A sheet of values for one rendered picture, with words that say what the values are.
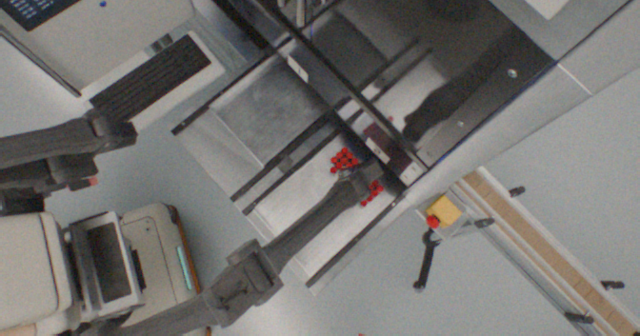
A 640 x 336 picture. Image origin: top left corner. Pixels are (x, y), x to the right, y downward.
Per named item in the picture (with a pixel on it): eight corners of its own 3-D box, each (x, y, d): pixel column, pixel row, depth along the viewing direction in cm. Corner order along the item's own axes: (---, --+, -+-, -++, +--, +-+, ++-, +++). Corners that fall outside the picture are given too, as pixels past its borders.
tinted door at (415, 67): (312, 45, 122) (324, -163, 65) (432, 165, 115) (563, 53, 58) (310, 46, 122) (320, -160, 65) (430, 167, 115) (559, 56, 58)
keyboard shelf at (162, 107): (180, 15, 171) (178, 11, 168) (227, 72, 166) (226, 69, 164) (70, 88, 163) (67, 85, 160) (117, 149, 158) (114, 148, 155)
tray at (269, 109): (290, 45, 158) (290, 40, 155) (343, 100, 154) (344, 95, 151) (210, 109, 152) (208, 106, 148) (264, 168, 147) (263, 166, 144)
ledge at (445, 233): (445, 181, 150) (447, 179, 148) (474, 210, 148) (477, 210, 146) (414, 210, 147) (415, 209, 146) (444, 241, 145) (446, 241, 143)
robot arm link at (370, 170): (341, 173, 115) (358, 204, 115) (379, 148, 117) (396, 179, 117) (330, 172, 126) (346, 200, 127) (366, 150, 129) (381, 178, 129)
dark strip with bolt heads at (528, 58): (399, 172, 136) (528, 32, 59) (410, 183, 135) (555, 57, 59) (396, 174, 136) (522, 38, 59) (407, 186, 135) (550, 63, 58)
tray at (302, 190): (335, 139, 150) (336, 136, 147) (392, 200, 146) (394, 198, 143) (253, 210, 144) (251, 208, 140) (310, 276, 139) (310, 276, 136)
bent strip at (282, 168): (287, 158, 148) (286, 153, 143) (293, 165, 148) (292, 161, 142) (252, 188, 146) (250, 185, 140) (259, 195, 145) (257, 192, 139)
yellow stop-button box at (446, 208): (441, 194, 139) (448, 189, 132) (458, 212, 138) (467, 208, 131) (423, 211, 138) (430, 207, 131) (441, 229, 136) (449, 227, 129)
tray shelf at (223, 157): (280, 38, 161) (280, 35, 159) (427, 188, 149) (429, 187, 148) (167, 128, 152) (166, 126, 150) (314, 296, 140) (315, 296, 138)
